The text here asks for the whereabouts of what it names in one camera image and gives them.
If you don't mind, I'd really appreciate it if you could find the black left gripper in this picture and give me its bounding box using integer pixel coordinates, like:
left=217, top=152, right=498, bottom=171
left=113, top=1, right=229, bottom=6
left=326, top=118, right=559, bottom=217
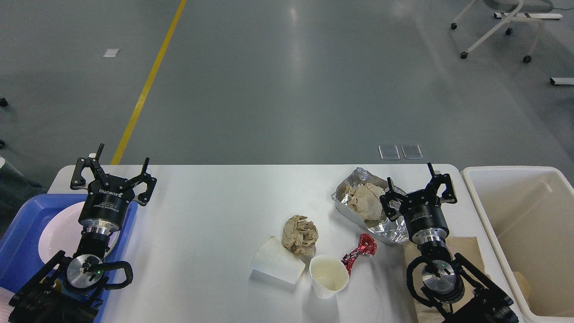
left=70, top=144, right=157, bottom=235

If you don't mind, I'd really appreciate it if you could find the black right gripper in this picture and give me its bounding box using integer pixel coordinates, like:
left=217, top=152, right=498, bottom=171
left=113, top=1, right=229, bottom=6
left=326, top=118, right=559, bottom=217
left=380, top=163, right=457, bottom=245

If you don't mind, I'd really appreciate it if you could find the pink plate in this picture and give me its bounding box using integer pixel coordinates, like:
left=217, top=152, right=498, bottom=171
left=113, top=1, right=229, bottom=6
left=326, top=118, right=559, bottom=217
left=38, top=200, right=121, bottom=265

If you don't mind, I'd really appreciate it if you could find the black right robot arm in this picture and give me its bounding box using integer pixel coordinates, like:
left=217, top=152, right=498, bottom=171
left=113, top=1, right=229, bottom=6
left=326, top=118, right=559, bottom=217
left=379, top=163, right=519, bottom=323

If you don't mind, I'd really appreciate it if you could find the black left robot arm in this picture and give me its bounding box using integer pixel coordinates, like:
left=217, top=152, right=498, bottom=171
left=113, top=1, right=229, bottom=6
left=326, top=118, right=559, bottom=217
left=8, top=144, right=157, bottom=323

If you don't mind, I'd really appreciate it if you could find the crumpled aluminium foil tray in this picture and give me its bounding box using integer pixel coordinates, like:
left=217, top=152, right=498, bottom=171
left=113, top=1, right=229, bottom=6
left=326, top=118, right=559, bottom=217
left=331, top=167, right=409, bottom=245

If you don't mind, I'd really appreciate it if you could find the floor outlet cover right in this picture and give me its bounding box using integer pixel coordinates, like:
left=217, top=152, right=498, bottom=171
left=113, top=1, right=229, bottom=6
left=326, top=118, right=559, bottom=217
left=400, top=144, right=424, bottom=160

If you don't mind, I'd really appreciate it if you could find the floor outlet cover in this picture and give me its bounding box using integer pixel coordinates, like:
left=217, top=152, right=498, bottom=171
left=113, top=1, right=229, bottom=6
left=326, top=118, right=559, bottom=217
left=400, top=144, right=424, bottom=160
left=378, top=144, right=400, bottom=160

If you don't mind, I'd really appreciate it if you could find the crumpled paper in foil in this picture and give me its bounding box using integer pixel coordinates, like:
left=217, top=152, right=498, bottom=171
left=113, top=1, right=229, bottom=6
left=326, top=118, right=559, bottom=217
left=347, top=183, right=386, bottom=222

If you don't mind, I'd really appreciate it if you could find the floor outlet cover left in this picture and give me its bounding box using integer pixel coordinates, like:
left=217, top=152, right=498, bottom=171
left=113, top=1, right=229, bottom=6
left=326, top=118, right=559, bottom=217
left=378, top=144, right=400, bottom=160

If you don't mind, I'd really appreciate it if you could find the light green plate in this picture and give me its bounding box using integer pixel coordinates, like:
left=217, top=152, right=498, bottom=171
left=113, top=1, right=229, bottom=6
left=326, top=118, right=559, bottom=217
left=104, top=231, right=121, bottom=258

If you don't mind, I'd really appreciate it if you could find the red foil wrapper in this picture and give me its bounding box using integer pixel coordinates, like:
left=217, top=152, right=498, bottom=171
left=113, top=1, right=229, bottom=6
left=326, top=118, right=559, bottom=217
left=341, top=233, right=378, bottom=276

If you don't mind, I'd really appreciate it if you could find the beige plastic bin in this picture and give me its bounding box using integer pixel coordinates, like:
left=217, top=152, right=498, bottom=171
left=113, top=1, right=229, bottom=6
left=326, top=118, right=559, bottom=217
left=461, top=166, right=574, bottom=323

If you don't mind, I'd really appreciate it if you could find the blue plastic tray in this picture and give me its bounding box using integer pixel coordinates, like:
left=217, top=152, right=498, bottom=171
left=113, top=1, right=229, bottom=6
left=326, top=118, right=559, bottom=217
left=1, top=194, right=137, bottom=310

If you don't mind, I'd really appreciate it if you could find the white paper cup upright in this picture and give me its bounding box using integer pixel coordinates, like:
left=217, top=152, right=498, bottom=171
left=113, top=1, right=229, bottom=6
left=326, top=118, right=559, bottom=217
left=309, top=255, right=350, bottom=299

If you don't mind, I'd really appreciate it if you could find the crumpled brown paper ball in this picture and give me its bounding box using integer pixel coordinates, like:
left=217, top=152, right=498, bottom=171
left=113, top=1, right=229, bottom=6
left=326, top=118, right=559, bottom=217
left=281, top=215, right=318, bottom=256

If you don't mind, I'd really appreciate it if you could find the white paper cup lying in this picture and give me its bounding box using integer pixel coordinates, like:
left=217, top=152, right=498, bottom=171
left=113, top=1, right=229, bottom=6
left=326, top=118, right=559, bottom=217
left=251, top=236, right=305, bottom=285

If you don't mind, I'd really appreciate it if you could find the pink object tray corner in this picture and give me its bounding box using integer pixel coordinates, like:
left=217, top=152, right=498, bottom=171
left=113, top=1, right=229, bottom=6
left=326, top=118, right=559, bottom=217
left=0, top=288, right=14, bottom=323

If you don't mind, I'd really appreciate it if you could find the white furniture leg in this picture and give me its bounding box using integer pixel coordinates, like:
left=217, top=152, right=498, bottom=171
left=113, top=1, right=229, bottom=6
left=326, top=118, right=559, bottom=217
left=549, top=77, right=574, bottom=86

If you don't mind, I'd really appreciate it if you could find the white office chair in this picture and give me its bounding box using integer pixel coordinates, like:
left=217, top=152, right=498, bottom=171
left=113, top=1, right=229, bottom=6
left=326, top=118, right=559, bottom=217
left=460, top=0, right=554, bottom=64

